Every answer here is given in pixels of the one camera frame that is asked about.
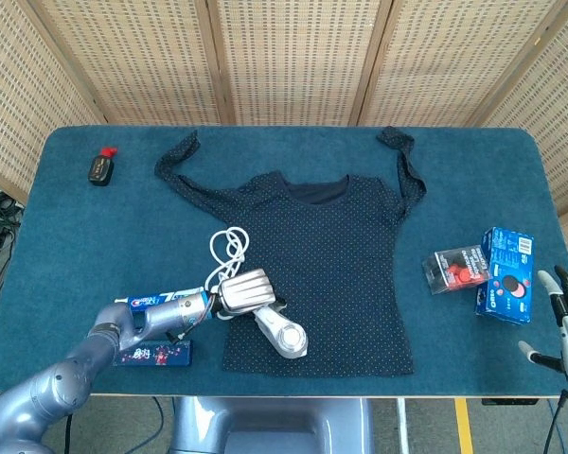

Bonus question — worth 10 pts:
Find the teal table cloth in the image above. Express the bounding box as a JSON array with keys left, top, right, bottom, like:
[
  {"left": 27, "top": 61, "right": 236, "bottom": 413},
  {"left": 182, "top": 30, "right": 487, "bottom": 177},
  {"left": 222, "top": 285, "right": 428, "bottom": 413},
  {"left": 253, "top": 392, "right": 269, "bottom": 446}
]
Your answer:
[{"left": 0, "top": 125, "right": 568, "bottom": 396}]

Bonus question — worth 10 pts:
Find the black table control panel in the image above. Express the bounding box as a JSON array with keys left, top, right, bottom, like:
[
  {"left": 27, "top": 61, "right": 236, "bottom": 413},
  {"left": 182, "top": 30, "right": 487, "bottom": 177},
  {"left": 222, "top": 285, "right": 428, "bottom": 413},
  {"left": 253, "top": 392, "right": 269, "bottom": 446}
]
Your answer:
[{"left": 481, "top": 398, "right": 540, "bottom": 407}]

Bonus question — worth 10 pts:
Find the woven rattan folding screen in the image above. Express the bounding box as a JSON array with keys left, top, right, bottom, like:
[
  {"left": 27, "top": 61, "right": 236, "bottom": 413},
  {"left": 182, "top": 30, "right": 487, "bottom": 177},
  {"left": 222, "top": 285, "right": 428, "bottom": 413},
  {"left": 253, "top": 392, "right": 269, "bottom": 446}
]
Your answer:
[{"left": 0, "top": 0, "right": 568, "bottom": 271}]

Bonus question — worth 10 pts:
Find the blue-grey robot torso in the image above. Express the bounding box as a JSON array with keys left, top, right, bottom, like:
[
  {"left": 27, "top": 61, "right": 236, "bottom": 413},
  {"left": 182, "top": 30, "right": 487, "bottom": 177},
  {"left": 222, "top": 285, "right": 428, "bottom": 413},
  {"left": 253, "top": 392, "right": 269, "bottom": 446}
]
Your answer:
[{"left": 172, "top": 395, "right": 375, "bottom": 454}]

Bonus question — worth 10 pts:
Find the black cable with metal plug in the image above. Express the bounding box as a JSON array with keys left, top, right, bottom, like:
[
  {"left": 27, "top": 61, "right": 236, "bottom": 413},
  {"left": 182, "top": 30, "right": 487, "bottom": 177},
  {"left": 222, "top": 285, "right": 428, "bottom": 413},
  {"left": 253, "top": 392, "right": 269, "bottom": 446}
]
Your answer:
[{"left": 541, "top": 387, "right": 568, "bottom": 454}]

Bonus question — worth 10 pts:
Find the dark blue opera print box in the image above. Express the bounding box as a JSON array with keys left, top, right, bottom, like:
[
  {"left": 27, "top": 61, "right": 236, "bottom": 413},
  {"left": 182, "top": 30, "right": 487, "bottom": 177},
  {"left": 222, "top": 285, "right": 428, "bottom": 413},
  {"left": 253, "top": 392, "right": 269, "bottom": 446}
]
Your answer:
[{"left": 112, "top": 339, "right": 194, "bottom": 369}]

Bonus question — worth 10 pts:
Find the left robot hand silver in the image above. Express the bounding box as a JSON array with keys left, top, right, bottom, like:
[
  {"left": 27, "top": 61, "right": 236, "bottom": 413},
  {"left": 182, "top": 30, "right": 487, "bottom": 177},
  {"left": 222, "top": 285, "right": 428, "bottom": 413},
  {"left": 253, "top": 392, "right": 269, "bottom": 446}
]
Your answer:
[{"left": 215, "top": 268, "right": 289, "bottom": 319}]

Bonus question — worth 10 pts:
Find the blue white toothpaste tube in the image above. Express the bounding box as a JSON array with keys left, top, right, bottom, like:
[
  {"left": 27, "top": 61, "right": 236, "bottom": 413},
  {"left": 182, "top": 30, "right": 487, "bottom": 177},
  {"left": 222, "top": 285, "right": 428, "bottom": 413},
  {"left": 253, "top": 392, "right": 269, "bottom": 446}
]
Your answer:
[{"left": 113, "top": 286, "right": 207, "bottom": 312}]

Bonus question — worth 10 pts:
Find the white table leg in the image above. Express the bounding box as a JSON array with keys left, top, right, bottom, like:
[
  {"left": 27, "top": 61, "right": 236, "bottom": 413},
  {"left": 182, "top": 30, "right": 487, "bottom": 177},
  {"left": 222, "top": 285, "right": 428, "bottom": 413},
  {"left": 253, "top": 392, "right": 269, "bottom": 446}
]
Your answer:
[{"left": 396, "top": 398, "right": 410, "bottom": 454}]

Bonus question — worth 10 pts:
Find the blue Oreo cookie box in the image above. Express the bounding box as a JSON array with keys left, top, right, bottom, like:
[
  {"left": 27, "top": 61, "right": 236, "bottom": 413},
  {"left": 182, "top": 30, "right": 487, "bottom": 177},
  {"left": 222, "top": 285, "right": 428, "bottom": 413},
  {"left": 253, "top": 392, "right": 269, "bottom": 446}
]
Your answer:
[{"left": 474, "top": 226, "right": 536, "bottom": 326}]

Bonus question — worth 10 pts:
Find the white power cord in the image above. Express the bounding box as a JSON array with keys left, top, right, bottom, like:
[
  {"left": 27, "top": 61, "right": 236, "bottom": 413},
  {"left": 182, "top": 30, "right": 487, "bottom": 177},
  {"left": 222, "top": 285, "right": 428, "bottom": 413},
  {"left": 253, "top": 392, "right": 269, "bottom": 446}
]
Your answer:
[{"left": 203, "top": 225, "right": 252, "bottom": 297}]

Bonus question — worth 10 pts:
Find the clear plastic box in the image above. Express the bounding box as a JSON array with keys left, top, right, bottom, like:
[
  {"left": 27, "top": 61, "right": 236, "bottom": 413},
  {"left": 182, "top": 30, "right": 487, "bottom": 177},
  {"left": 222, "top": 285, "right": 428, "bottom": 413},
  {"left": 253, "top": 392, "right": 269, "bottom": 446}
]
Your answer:
[{"left": 421, "top": 245, "right": 492, "bottom": 297}]

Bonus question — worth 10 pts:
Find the small black red device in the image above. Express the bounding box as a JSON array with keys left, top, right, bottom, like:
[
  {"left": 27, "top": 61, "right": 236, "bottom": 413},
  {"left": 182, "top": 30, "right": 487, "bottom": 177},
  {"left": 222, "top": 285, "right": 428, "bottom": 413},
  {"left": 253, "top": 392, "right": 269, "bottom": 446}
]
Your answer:
[{"left": 87, "top": 146, "right": 119, "bottom": 188}]

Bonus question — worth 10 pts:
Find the navy blue dotted shirt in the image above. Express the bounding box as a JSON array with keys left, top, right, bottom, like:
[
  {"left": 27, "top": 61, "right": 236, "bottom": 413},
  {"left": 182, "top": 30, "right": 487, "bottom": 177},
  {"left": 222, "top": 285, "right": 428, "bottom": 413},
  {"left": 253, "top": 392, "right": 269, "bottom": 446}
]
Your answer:
[{"left": 154, "top": 126, "right": 428, "bottom": 378}]

